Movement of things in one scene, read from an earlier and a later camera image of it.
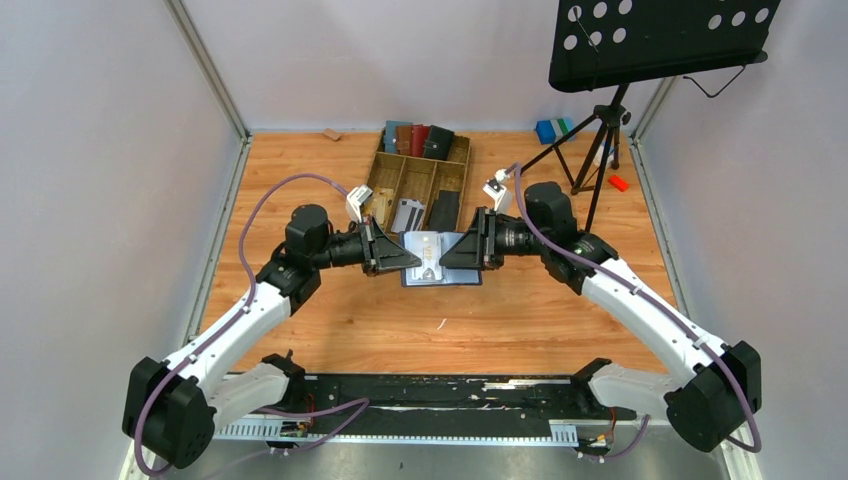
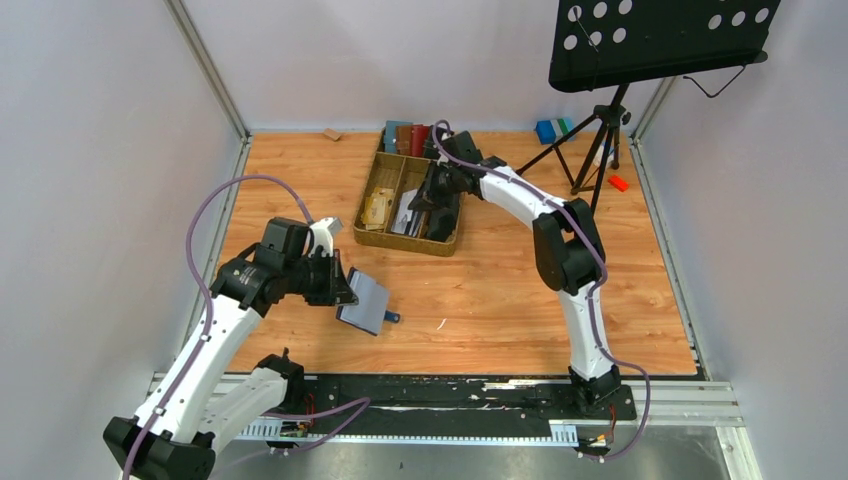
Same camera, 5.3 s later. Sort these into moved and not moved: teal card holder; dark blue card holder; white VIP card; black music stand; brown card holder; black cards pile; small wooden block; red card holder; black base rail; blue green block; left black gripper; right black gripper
Moved: white VIP card; dark blue card holder; right black gripper; left black gripper
Not moved: blue green block; black cards pile; small wooden block; black base rail; teal card holder; brown card holder; red card holder; black music stand
